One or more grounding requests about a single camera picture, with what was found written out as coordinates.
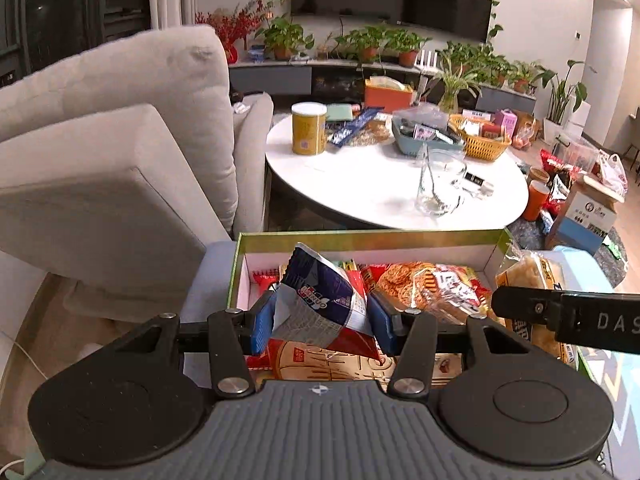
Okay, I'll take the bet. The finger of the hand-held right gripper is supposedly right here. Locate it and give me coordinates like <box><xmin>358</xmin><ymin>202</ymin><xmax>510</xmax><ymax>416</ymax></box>
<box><xmin>491</xmin><ymin>286</ymin><xmax>563</xmax><ymax>333</ymax></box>

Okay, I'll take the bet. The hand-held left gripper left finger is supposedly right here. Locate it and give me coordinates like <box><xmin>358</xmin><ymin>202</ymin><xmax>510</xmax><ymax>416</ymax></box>
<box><xmin>112</xmin><ymin>292</ymin><xmax>278</xmax><ymax>401</ymax></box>

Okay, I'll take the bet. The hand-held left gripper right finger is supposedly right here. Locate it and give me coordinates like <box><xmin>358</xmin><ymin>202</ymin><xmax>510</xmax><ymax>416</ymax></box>
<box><xmin>369</xmin><ymin>294</ymin><xmax>536</xmax><ymax>401</ymax></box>

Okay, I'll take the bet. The sliced toast packet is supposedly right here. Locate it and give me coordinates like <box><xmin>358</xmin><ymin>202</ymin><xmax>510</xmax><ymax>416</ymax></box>
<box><xmin>494</xmin><ymin>250</ymin><xmax>581</xmax><ymax>366</ymax></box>

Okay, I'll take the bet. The red packet white lettering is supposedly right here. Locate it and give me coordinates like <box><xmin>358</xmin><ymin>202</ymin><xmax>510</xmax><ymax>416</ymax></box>
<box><xmin>251</xmin><ymin>269</ymin><xmax>282</xmax><ymax>292</ymax></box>

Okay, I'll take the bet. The orange red chips packet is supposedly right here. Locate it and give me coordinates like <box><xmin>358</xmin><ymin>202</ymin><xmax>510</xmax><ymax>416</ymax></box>
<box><xmin>374</xmin><ymin>260</ymin><xmax>493</xmax><ymax>321</ymax></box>

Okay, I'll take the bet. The blue silver snack packet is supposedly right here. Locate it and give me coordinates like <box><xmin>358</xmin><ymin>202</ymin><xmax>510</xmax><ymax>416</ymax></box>
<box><xmin>270</xmin><ymin>242</ymin><xmax>383</xmax><ymax>361</ymax></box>

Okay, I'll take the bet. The green cardboard box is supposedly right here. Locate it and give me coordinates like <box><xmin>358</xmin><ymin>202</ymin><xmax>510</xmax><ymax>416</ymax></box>
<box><xmin>227</xmin><ymin>228</ymin><xmax>523</xmax><ymax>386</ymax></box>

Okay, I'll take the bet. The dark marble round table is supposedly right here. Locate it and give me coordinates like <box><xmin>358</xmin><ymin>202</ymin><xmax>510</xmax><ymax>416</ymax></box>
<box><xmin>510</xmin><ymin>215</ymin><xmax>628</xmax><ymax>291</ymax></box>

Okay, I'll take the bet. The blue patterned table cloth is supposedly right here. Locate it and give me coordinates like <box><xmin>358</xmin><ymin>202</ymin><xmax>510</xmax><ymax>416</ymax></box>
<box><xmin>180</xmin><ymin>242</ymin><xmax>640</xmax><ymax>480</ymax></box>

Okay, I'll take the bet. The blue white cardboard box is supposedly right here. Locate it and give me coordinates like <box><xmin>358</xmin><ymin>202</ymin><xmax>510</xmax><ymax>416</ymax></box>
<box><xmin>545</xmin><ymin>175</ymin><xmax>618</xmax><ymax>256</ymax></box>

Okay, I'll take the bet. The orange cup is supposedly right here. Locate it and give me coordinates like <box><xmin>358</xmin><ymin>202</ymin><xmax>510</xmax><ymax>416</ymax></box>
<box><xmin>525</xmin><ymin>180</ymin><xmax>551</xmax><ymax>222</ymax></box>

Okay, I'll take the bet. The glass mug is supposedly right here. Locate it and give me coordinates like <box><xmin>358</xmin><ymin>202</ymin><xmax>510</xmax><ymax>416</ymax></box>
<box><xmin>415</xmin><ymin>149</ymin><xmax>468</xmax><ymax>217</ymax></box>

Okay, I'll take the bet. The red plastic bag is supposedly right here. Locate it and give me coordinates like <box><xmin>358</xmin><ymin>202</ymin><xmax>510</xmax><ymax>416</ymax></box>
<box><xmin>540</xmin><ymin>150</ymin><xmax>581</xmax><ymax>211</ymax></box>

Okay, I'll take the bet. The white round table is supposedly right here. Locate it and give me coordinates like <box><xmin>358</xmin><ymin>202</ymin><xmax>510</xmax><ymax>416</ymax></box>
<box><xmin>264</xmin><ymin>107</ymin><xmax>530</xmax><ymax>231</ymax></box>

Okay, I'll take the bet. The white plastic bag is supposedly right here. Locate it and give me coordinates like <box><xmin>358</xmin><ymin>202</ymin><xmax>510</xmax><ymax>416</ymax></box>
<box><xmin>597</xmin><ymin>152</ymin><xmax>628</xmax><ymax>201</ymax></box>

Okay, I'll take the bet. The metal spoon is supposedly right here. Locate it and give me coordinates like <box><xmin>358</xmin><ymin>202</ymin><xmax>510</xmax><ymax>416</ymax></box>
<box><xmin>422</xmin><ymin>145</ymin><xmax>451</xmax><ymax>208</ymax></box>

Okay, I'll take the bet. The clear storage bin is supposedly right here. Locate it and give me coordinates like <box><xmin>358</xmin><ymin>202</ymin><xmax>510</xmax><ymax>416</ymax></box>
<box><xmin>555</xmin><ymin>135</ymin><xmax>601</xmax><ymax>173</ymax></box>

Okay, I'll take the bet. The yellow woven basket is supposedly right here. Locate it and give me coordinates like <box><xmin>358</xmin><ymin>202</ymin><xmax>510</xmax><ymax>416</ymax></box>
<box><xmin>449</xmin><ymin>114</ymin><xmax>512</xmax><ymax>162</ymax></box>

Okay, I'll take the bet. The clear bag of fruit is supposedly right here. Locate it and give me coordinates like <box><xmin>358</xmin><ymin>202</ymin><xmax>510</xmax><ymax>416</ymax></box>
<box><xmin>515</xmin><ymin>112</ymin><xmax>541</xmax><ymax>151</ymax></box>

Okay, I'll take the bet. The blue plastic tray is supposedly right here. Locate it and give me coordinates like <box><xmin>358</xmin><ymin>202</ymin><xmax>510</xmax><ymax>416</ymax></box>
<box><xmin>391</xmin><ymin>117</ymin><xmax>467</xmax><ymax>156</ymax></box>

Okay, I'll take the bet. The pink box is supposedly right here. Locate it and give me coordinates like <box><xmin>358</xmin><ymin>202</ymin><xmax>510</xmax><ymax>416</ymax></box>
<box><xmin>492</xmin><ymin>110</ymin><xmax>518</xmax><ymax>138</ymax></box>

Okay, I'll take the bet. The white tower appliance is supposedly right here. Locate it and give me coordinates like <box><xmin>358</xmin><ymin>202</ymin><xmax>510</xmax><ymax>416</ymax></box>
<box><xmin>570</xmin><ymin>102</ymin><xmax>591</xmax><ymax>136</ymax></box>

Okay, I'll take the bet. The dark blue long packet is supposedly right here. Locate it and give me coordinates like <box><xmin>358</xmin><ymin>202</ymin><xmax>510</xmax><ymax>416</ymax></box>
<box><xmin>330</xmin><ymin>107</ymin><xmax>376</xmax><ymax>148</ymax></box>

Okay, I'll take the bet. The yellow can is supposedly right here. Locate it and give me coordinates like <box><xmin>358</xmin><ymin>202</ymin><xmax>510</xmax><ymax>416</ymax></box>
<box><xmin>291</xmin><ymin>102</ymin><xmax>328</xmax><ymax>156</ymax></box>

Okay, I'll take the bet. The tall plant white pot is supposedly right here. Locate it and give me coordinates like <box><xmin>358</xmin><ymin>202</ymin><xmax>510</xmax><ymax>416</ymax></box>
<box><xmin>535</xmin><ymin>60</ymin><xmax>598</xmax><ymax>137</ymax></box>

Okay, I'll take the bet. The clear plastic bag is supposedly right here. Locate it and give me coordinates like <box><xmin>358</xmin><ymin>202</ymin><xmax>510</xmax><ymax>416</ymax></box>
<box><xmin>392</xmin><ymin>102</ymin><xmax>448</xmax><ymax>128</ymax></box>

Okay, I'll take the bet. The beige sofa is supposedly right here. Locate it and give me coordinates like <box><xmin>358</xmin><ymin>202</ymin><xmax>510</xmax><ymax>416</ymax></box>
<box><xmin>0</xmin><ymin>25</ymin><xmax>273</xmax><ymax>321</ymax></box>

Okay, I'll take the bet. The black white cloth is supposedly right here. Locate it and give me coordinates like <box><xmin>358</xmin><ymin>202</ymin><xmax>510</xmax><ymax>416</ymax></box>
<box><xmin>230</xmin><ymin>91</ymin><xmax>257</xmax><ymax>114</ymax></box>

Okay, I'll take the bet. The orange tissue box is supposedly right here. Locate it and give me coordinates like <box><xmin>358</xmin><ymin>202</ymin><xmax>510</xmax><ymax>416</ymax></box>
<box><xmin>364</xmin><ymin>77</ymin><xmax>415</xmax><ymax>113</ymax></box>

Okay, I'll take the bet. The potted green plant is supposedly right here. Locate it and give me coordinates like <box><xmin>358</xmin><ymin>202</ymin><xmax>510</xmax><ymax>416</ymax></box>
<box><xmin>482</xmin><ymin>52</ymin><xmax>513</xmax><ymax>88</ymax></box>
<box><xmin>510</xmin><ymin>60</ymin><xmax>541</xmax><ymax>94</ymax></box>
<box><xmin>335</xmin><ymin>25</ymin><xmax>396</xmax><ymax>63</ymax></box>
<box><xmin>255</xmin><ymin>15</ymin><xmax>316</xmax><ymax>61</ymax></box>
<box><xmin>390</xmin><ymin>32</ymin><xmax>432</xmax><ymax>68</ymax></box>
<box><xmin>440</xmin><ymin>42</ymin><xmax>482</xmax><ymax>76</ymax></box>

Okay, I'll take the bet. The spider plant glass vase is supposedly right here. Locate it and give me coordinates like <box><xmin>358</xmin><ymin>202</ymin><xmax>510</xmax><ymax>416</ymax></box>
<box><xmin>430</xmin><ymin>55</ymin><xmax>481</xmax><ymax>113</ymax></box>

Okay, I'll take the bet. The grey television cabinet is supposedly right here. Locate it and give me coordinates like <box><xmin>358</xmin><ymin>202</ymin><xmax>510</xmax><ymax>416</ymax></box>
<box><xmin>227</xmin><ymin>57</ymin><xmax>538</xmax><ymax>116</ymax></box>

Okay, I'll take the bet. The red berry arrangement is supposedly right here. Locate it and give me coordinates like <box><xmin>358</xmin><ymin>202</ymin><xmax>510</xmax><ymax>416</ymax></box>
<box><xmin>195</xmin><ymin>2</ymin><xmax>266</xmax><ymax>63</ymax></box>

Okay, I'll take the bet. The dark glass window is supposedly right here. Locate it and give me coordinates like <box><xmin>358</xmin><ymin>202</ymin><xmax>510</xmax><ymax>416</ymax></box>
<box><xmin>0</xmin><ymin>0</ymin><xmax>153</xmax><ymax>88</ymax></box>

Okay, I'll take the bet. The white cable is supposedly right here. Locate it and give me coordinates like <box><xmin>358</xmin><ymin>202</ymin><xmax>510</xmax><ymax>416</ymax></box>
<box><xmin>0</xmin><ymin>330</ymin><xmax>51</xmax><ymax>461</ymax></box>

